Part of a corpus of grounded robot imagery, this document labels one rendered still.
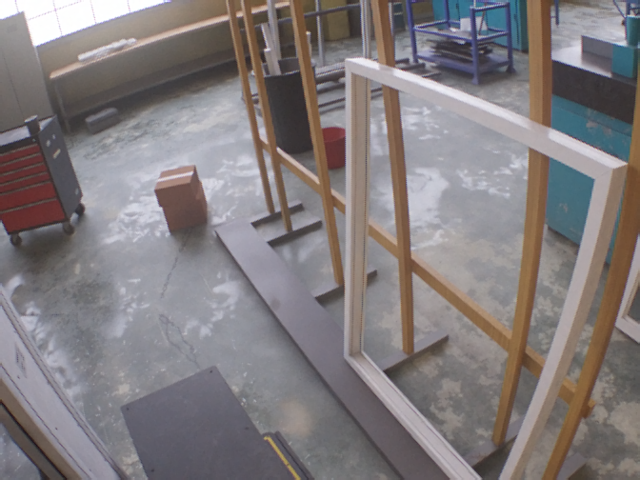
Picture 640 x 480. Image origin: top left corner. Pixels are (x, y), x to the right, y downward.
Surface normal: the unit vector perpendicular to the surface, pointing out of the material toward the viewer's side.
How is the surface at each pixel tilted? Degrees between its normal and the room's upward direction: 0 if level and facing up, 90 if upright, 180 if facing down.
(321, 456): 0
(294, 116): 94
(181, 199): 90
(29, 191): 90
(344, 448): 0
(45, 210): 90
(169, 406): 0
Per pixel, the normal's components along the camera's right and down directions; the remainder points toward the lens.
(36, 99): 0.46, 0.42
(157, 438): -0.14, -0.83
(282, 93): -0.08, 0.60
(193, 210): 0.18, 0.51
